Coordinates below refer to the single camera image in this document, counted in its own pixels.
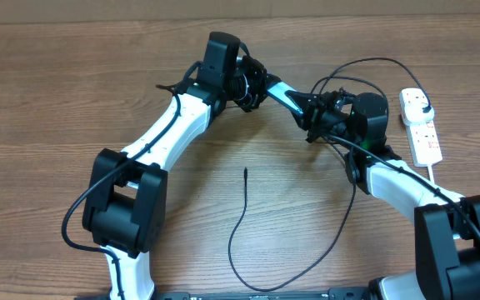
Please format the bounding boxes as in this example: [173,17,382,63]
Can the white power strip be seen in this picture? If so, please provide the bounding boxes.
[398,87,443,168]

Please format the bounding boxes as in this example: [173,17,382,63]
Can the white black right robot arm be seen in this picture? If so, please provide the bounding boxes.
[284,91,480,299]

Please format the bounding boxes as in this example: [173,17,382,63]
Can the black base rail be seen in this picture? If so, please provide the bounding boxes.
[72,287,374,300]

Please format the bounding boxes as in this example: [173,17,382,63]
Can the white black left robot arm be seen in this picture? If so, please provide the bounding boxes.
[79,32,300,299]

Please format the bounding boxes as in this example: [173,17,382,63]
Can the white charger plug adapter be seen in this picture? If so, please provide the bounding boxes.
[402,102,435,126]

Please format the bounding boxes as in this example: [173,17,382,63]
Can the Samsung Galaxy smartphone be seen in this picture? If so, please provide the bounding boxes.
[267,81,303,117]

